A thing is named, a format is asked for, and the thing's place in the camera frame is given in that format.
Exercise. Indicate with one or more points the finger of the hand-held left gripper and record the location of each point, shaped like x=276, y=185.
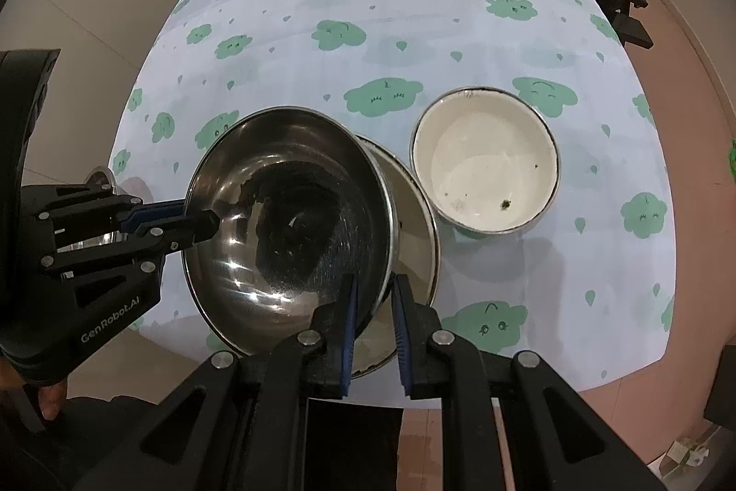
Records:
x=184, y=232
x=155, y=215

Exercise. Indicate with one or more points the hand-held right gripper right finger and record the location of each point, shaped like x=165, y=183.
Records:
x=402, y=335

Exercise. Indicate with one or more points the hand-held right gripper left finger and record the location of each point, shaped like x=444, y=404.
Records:
x=347, y=335

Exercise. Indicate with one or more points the small stainless steel bowl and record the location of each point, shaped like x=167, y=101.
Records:
x=106, y=178

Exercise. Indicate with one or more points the large stainless steel bowl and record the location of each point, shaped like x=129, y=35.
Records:
x=417, y=238

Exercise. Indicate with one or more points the medium stainless steel bowl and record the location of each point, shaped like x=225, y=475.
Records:
x=299, y=215

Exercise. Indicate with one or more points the white enamel bowl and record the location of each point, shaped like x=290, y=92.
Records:
x=483, y=163

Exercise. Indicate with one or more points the person's left hand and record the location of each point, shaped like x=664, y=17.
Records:
x=53, y=399

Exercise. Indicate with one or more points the white crumpled paper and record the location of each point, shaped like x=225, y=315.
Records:
x=690, y=451

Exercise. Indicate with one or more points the table with green-patterned cloth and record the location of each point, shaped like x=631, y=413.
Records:
x=402, y=8

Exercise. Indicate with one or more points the green toy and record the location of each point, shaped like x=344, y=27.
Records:
x=732, y=160

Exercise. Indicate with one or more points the dark wooden bench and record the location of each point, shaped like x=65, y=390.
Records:
x=635, y=31

